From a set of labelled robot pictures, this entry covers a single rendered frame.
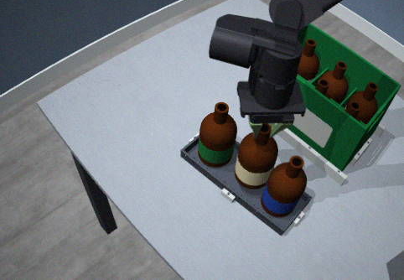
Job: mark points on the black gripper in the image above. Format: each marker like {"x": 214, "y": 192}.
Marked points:
{"x": 268, "y": 104}

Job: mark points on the green bottle crate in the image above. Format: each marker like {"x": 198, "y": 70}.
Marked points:
{"x": 325, "y": 126}

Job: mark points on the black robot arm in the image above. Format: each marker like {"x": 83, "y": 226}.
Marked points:
{"x": 238, "y": 40}

